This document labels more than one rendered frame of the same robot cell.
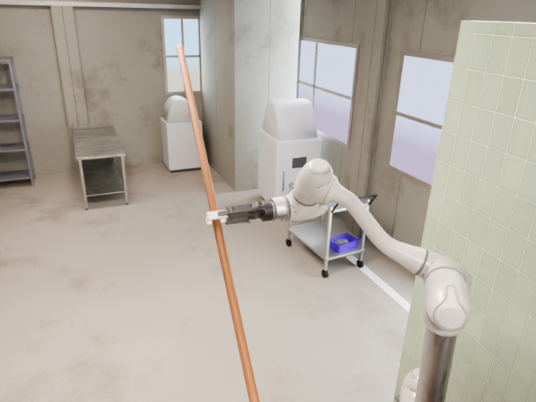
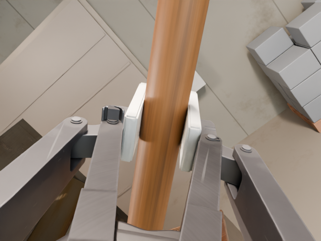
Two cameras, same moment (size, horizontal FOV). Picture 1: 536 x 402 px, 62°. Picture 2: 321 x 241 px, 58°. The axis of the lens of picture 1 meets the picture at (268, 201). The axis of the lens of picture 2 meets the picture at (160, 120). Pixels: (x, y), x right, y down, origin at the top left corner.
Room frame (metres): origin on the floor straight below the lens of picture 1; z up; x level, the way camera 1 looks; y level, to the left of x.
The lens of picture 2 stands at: (1.53, 0.03, 2.01)
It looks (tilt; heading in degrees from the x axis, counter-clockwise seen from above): 15 degrees down; 128
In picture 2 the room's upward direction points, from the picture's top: 42 degrees counter-clockwise
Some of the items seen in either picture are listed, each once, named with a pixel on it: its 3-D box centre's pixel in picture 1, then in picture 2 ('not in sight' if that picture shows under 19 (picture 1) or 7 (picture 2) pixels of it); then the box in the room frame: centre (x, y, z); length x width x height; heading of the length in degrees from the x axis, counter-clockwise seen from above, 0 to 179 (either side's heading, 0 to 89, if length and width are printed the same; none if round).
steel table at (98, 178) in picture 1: (99, 161); not in sight; (6.52, 2.59, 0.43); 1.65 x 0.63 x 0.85; 24
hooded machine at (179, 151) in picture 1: (182, 133); not in sight; (7.60, 1.51, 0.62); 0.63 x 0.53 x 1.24; 114
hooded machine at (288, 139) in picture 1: (288, 153); not in sight; (6.10, -0.27, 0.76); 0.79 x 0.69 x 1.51; 24
